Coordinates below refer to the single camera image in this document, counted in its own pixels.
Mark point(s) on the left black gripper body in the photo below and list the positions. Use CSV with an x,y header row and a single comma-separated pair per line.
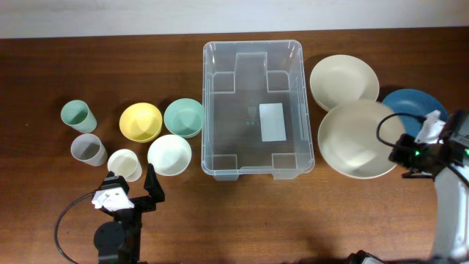
x,y
141,204

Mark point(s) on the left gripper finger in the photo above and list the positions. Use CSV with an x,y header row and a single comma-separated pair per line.
x,y
116,182
152,185

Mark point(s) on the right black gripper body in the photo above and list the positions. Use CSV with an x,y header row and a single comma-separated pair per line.
x,y
411,155

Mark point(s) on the blue plate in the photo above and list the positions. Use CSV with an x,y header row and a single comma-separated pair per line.
x,y
413,101

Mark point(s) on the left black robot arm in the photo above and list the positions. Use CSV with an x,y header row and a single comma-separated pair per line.
x,y
119,240

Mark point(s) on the cream cup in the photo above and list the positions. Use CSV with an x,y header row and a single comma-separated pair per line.
x,y
125,163

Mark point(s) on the white bowl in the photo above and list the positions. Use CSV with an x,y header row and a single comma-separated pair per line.
x,y
169,155

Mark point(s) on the grey cup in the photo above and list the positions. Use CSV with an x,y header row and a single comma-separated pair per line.
x,y
89,149

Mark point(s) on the yellow bowl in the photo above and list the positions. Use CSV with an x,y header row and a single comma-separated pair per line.
x,y
141,122

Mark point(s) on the green bowl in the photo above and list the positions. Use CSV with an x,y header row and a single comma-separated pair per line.
x,y
184,117

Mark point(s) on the green cup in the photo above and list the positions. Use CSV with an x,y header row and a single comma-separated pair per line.
x,y
78,116

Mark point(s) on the clear plastic storage bin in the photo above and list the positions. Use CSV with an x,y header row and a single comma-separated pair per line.
x,y
238,76

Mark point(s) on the white label in bin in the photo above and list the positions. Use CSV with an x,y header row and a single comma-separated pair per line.
x,y
272,122

